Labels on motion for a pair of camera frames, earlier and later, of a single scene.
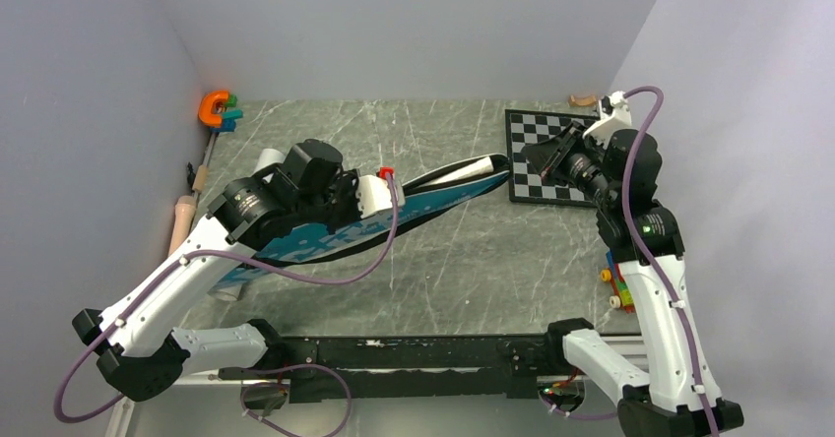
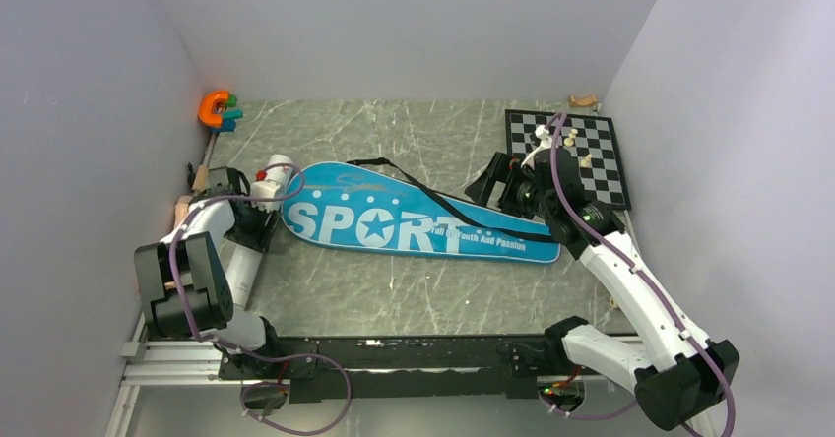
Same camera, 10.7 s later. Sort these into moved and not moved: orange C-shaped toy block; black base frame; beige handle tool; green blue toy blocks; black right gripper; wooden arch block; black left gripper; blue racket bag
Moved: black right gripper; blue racket bag; black left gripper
Not moved: green blue toy blocks; beige handle tool; black base frame; wooden arch block; orange C-shaped toy block
